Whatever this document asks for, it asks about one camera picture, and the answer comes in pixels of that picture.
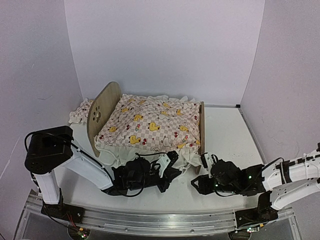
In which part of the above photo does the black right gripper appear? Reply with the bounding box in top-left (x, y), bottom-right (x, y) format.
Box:
top-left (191, 174), bottom-right (240, 196)

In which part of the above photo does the duck print bed cushion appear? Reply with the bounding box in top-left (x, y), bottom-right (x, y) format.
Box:
top-left (94, 94), bottom-right (201, 171)

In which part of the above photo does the wooden pet bed frame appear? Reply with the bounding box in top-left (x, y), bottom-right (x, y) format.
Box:
top-left (86, 81), bottom-right (205, 173)

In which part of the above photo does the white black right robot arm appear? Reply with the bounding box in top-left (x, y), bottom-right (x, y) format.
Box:
top-left (191, 148), bottom-right (320, 230)

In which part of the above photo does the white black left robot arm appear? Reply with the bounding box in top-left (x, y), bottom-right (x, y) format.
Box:
top-left (24, 125), bottom-right (182, 223)

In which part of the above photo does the small duck print pillow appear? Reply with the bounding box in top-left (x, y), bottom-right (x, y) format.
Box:
top-left (68, 98), bottom-right (94, 124)

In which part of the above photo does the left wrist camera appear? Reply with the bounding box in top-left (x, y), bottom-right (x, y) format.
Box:
top-left (156, 150), bottom-right (179, 178)

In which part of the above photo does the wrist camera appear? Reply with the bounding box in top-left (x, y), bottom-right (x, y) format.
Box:
top-left (156, 150), bottom-right (179, 178)
top-left (200, 152), bottom-right (219, 173)

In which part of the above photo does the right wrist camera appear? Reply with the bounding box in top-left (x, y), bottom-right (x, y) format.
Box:
top-left (200, 152), bottom-right (219, 173)

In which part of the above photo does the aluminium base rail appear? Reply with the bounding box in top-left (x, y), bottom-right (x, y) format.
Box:
top-left (15, 194), bottom-right (300, 239)

